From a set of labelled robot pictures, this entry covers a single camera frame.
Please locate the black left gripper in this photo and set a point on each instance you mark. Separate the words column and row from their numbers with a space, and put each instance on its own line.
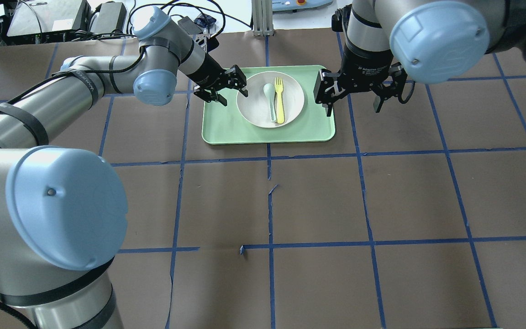
column 209, row 74

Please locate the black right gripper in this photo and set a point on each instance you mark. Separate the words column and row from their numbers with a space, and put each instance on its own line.
column 366, row 67

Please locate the white round plate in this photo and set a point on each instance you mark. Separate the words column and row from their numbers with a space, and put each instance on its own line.
column 254, row 108

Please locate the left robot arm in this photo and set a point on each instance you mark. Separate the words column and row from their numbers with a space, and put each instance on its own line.
column 63, row 211

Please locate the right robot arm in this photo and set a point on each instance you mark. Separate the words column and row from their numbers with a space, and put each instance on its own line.
column 428, row 41

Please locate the yellow plastic fork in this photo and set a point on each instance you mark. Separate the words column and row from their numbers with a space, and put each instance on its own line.
column 279, row 109

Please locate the pale green plastic spoon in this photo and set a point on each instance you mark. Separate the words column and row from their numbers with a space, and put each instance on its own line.
column 269, row 92

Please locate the black power adapter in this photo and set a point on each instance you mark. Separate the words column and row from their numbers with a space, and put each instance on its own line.
column 108, row 17

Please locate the aluminium frame post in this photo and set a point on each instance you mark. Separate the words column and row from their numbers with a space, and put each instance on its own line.
column 261, row 14

